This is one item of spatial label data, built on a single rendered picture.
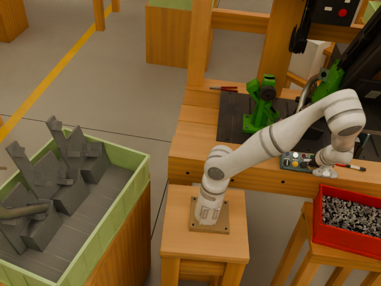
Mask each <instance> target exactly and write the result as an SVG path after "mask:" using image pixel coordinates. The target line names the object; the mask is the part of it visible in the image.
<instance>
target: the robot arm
mask: <svg viewBox="0 0 381 286"><path fill-rule="evenodd" d="M323 116H325V119H326V121H327V124H328V127H329V129H330V130H331V132H332V133H331V145H328V146H327V147H325V148H322V149H321V150H319V151H318V152H316V153H315V154H314V156H313V157H311V158H310V159H308V158H307V157H303V163H304V164H305V165H307V166H309V167H310V168H312V169H314V168H316V167H317V169H314V170H313V171H312V174H313V176H316V177H320V178H328V179H335V178H337V177H338V173H337V172H336V171H334V169H333V168H332V167H334V166H335V164H337V163H338V164H341V165H347V164H349V163H350V162H351V161H352V159H353V153H354V144H355V138H356V137H357V136H358V135H359V133H360V132H361V130H362V129H363V128H364V126H365V124H366V116H365V113H364V111H363V108H362V106H361V103H360V101H359V98H358V95H357V93H356V92H355V91H354V90H353V89H343V90H340V91H336V92H334V93H332V94H330V95H328V96H326V97H324V98H323V99H320V100H319V101H317V102H315V103H314V104H312V105H310V106H308V107H307V108H305V109H303V110H301V111H300V112H298V113H296V114H294V115H292V116H289V117H287V118H285V119H283V120H281V121H278V122H276V123H274V124H272V125H269V126H267V127H265V128H263V129H261V130H259V131H258V132H256V133H255V134H254V135H252V136H251V137H250V138H249V139H248V140H247V141H246V142H245V143H243V144H242V145H241V146H240V147H239V148H237V149H236V150H235V151H233V150H232V149H231V148H229V147H228V146H226V145H217V146H215V147H213V148H212V149H211V150H210V152H209V155H208V157H207V159H206V162H205V165H204V175H203V177H202V182H201V187H200V191H199V194H198V199H197V204H196V209H195V213H194V215H195V218H196V220H197V221H198V222H199V224H200V225H215V224H216V222H217V219H218V217H219V213H220V210H221V207H222V203H223V199H224V197H225V193H226V190H227V187H228V184H229V181H230V178H231V177H232V176H234V175H236V174H238V173H240V172H241V171H243V170H245V169H247V168H249V167H252V166H254V165H257V164H259V163H262V162H264V161H266V160H268V159H271V158H274V157H277V156H279V155H281V154H284V153H287V152H289V151H290V150H291V149H292V148H293V147H294V146H295V145H296V144H297V143H298V142H299V140H300V139H301V138H302V136H303V135H304V133H305V132H306V130H307V129H308V128H309V127H310V126H311V125H312V124H313V123H314V122H315V121H317V120H319V119H320V118H321V117H323Z"/></svg>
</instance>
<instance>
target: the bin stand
mask: <svg viewBox="0 0 381 286"><path fill-rule="evenodd" d="M312 211H313V203H312V202H307V201H305V202H304V204H303V207H302V209H301V215H300V218H299V220H298V222H297V224H296V227H295V229H294V231H293V233H292V236H291V238H290V240H289V243H288V245H287V247H286V250H285V252H284V254H283V256H282V259H281V261H280V263H279V265H278V268H277V270H276V273H275V274H274V277H273V280H272V282H271V284H270V286H283V285H284V283H285V281H286V279H287V277H288V275H289V273H290V271H291V269H292V267H293V265H294V263H295V261H296V259H297V257H298V254H299V252H300V250H301V248H302V246H303V244H304V242H305V240H306V238H307V236H308V242H309V247H310V249H309V250H308V252H307V254H306V256H305V257H304V259H303V261H302V263H301V265H300V267H299V269H298V271H297V273H296V275H295V277H294V279H293V281H292V282H291V284H290V286H309V284H310V282H311V280H312V279H313V277H314V276H315V274H316V272H317V270H318V269H319V267H320V265H321V264H325V265H330V266H337V267H336V268H335V270H334V271H333V273H332V275H331V276H330V278H329V279H328V281H327V282H326V284H325V286H342V285H343V283H344V281H345V280H346V279H347V277H348V276H349V275H350V273H351V272H352V270H353V269H358V270H365V271H370V273H369V274H368V275H367V276H366V278H365V279H364V281H363V282H362V283H361V285H360V286H381V260H377V259H373V258H368V257H366V256H361V255H357V254H353V253H349V252H346V251H342V250H338V249H334V248H331V247H327V246H323V245H319V244H316V243H312Z"/></svg>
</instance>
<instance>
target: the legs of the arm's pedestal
mask: <svg viewBox="0 0 381 286"><path fill-rule="evenodd" d="M245 265H246V264H240V263H227V262H214V261H206V260H193V259H179V258H166V257H162V258H161V278H160V286H178V281H179V280H191V281H205V282H208V286H239V284H240V281H241V278H242V275H243V272H244V269H245Z"/></svg>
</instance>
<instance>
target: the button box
mask: <svg viewBox="0 0 381 286"><path fill-rule="evenodd" d="M289 153H290V155H289V156H286V155H285V153H284V154H281V155H279V160H280V169H285V170H294V171H302V172H307V173H312V171H313V170H314V169H316V168H314V169H313V170H311V169H309V168H308V166H307V165H306V167H305V168H302V167H301V166H300V164H301V163H302V162H303V158H302V154H305V155H306V157H307V158H308V159H310V155H314V154H307V153H298V152H289ZM294 153H297V154H298V156H297V157H294V156H293V154H294ZM285 160H289V161H290V164H289V165H288V166H285V165H284V161H285ZM294 161H297V162H298V166H297V167H294V166H293V165H292V163H293V162H294Z"/></svg>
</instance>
